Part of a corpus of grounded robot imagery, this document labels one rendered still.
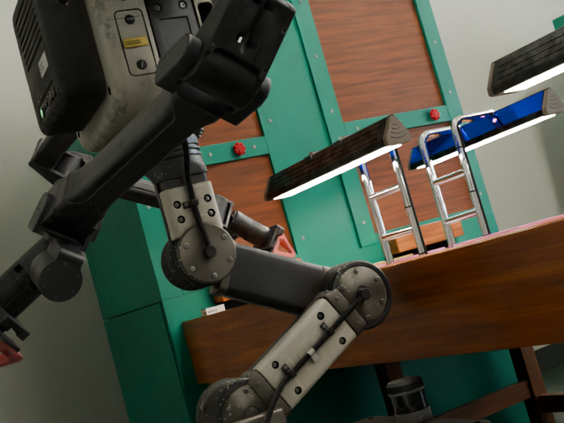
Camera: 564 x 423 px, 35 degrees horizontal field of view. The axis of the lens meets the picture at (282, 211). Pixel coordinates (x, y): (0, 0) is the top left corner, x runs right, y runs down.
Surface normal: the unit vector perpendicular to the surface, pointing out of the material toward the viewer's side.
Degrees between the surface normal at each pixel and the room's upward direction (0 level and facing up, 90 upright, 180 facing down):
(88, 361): 90
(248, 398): 90
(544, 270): 90
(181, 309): 90
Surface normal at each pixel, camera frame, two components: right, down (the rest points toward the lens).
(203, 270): 0.40, -0.18
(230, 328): -0.83, 0.18
